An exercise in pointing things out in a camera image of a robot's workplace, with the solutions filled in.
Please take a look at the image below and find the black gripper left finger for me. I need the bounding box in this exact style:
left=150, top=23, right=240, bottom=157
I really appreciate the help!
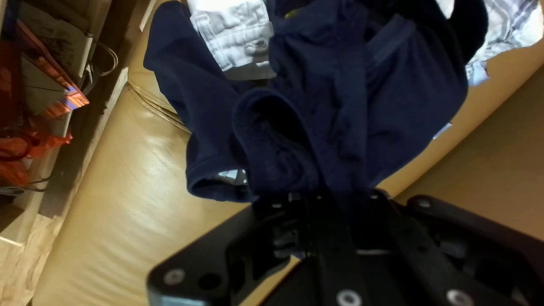
left=147, top=191, right=365, bottom=306

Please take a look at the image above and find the red plastic bag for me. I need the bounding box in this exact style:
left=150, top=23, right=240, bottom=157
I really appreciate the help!
left=0, top=121, right=76, bottom=191

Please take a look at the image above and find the white plaid shirt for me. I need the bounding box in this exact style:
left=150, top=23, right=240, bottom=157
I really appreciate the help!
left=186, top=0, right=544, bottom=89

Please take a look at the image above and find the tan leather sofa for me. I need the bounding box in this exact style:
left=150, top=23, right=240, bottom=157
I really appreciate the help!
left=31, top=0, right=544, bottom=306

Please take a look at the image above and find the navy blue top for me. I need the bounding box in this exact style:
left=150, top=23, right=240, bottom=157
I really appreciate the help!
left=142, top=0, right=490, bottom=220

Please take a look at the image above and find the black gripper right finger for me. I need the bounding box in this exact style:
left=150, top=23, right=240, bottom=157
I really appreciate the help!
left=339, top=191, right=544, bottom=306

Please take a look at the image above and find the orange grey box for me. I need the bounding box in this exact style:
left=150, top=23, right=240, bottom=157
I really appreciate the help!
left=14, top=2, right=96, bottom=121

